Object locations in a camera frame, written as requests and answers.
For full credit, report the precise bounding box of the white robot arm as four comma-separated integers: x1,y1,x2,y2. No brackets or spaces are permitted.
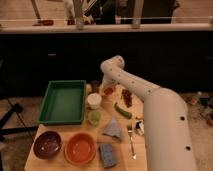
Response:
100,55,198,171

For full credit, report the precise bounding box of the white lidded cup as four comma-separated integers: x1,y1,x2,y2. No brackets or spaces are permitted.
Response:
87,93,102,109

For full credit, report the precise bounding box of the green plastic cup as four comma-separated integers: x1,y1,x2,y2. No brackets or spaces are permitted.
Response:
88,111,101,126

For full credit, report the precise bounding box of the dark red grape bunch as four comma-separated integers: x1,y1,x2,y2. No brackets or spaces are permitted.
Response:
122,89,132,108

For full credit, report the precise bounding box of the green chili pepper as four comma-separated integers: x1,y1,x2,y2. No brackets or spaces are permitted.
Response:
114,102,132,119

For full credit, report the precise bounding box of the yellow banana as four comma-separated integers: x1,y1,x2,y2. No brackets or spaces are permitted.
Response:
135,115,144,120

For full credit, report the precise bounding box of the folded blue grey cloth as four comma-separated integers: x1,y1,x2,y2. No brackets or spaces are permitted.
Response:
103,117,123,140

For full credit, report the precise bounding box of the green plastic tray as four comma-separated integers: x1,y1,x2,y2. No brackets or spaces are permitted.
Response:
38,80,86,125

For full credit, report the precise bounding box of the silver fork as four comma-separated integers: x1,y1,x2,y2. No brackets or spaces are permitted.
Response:
127,124,137,160

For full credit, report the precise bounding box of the blue sponge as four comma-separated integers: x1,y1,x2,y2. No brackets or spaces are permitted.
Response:
99,143,117,168

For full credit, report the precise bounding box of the orange bowl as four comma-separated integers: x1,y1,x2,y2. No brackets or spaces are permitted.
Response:
64,132,96,166

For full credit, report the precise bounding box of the purple bowl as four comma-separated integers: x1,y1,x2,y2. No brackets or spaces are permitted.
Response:
33,131,62,159

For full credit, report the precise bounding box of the black tripod stand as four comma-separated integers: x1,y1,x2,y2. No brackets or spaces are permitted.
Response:
0,103,38,141

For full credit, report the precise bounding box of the white handled ladle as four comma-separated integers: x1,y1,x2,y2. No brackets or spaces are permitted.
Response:
135,121,144,135

